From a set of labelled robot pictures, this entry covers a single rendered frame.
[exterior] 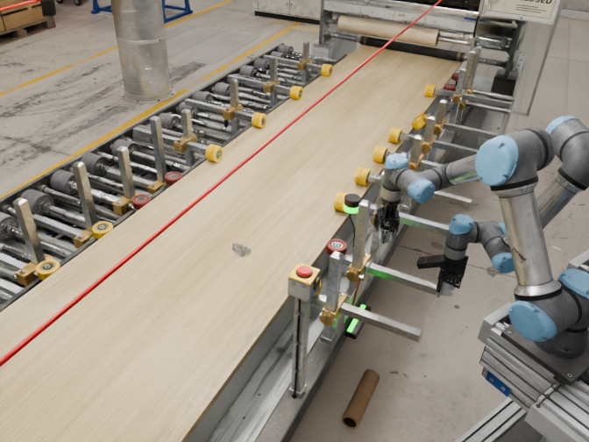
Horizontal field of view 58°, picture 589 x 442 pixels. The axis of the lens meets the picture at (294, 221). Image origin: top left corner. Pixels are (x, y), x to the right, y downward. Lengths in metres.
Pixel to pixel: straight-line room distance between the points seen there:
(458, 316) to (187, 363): 1.95
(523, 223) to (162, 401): 1.08
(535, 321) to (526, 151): 0.43
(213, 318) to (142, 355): 0.25
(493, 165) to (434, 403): 1.63
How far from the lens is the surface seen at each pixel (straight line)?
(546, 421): 1.67
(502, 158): 1.39
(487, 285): 3.52
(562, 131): 1.80
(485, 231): 1.89
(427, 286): 2.05
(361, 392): 2.66
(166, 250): 2.10
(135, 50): 5.63
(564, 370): 1.67
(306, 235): 2.14
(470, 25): 4.24
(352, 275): 2.04
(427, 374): 2.90
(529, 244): 1.45
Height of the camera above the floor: 2.18
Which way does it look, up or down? 35 degrees down
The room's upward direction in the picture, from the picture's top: 2 degrees clockwise
